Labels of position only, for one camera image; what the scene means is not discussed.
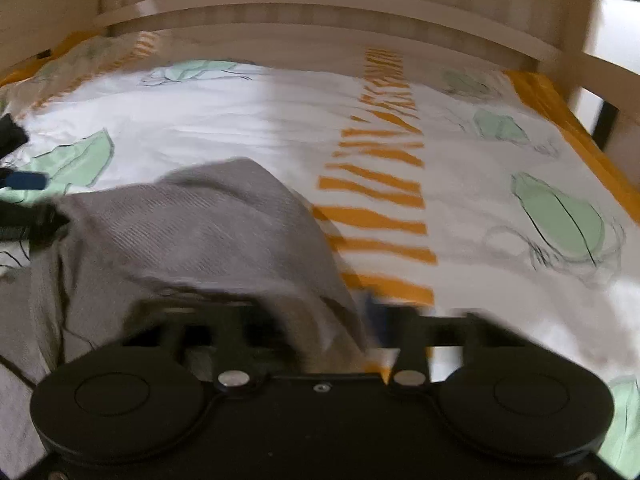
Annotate grey hooded sweater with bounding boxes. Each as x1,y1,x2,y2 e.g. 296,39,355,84
0,157,386,466

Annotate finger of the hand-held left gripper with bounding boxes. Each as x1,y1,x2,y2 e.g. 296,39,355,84
0,202,71,248
0,167,48,193

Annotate black cloth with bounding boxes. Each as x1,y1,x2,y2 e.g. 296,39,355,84
0,115,28,158

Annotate wooden bed frame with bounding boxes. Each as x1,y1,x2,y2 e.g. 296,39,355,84
0,0,640,161

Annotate white leaf-print duvet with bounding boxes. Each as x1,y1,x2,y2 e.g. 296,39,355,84
0,30,640,476

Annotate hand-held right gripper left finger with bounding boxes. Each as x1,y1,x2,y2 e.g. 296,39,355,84
122,300,263,392

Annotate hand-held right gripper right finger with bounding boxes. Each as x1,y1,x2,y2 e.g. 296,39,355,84
367,295,531,388

